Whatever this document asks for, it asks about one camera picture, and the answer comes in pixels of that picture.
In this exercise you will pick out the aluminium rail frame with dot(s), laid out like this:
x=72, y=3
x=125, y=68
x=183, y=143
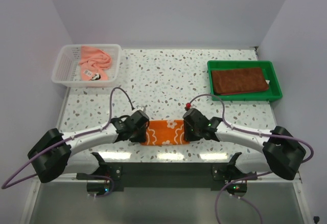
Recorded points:
x=269, y=199

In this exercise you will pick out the green plastic tray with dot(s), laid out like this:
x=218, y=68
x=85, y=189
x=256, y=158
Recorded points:
x=273, y=93

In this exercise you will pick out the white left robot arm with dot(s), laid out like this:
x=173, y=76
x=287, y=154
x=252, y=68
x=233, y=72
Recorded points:
x=59, y=153

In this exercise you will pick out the orange patterned cream towel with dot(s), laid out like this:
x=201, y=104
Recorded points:
x=165, y=133

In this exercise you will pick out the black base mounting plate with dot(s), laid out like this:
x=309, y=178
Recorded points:
x=162, y=175

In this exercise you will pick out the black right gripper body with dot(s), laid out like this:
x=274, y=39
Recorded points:
x=192, y=133

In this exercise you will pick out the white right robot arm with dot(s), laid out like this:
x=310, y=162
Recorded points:
x=274, y=150

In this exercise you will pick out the brown towel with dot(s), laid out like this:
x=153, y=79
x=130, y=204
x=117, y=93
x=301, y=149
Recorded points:
x=239, y=81

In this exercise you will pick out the peach pink towel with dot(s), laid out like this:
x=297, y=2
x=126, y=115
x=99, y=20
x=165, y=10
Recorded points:
x=93, y=64

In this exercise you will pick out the white plastic laundry basket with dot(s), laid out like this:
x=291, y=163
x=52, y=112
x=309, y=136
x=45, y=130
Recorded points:
x=67, y=70

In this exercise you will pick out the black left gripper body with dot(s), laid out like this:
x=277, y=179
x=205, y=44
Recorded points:
x=139, y=135

